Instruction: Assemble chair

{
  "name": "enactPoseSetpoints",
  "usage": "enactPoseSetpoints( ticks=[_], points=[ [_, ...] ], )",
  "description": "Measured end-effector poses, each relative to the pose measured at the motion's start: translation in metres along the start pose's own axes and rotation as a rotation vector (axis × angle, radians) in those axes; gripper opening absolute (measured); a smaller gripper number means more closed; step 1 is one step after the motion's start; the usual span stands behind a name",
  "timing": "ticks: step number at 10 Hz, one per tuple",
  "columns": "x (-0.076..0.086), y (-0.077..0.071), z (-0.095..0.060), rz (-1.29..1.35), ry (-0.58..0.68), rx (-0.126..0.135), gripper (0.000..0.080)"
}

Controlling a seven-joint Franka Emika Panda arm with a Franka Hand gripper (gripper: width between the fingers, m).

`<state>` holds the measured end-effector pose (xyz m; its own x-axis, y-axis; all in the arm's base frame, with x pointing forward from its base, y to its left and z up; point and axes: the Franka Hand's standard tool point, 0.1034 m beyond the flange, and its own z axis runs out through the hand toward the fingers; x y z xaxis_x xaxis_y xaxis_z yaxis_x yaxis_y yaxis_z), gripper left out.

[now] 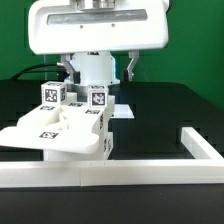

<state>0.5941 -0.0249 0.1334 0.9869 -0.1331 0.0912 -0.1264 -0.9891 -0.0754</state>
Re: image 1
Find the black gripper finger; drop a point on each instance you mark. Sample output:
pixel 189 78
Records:
pixel 66 60
pixel 128 72

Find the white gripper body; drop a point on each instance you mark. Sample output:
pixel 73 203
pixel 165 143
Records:
pixel 71 26

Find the white tagged cube nut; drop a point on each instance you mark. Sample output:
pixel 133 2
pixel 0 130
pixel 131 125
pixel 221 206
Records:
pixel 53 93
pixel 97 96

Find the white chair seat part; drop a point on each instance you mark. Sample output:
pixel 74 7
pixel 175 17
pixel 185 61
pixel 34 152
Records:
pixel 100 140

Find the white chair back part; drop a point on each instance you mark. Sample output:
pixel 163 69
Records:
pixel 36 129

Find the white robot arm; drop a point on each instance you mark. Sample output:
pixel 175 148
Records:
pixel 95 68

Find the white tag base sheet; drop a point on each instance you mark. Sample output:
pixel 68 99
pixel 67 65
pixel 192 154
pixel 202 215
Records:
pixel 122 111

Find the white U-shaped obstacle frame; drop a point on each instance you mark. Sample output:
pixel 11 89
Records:
pixel 205 166

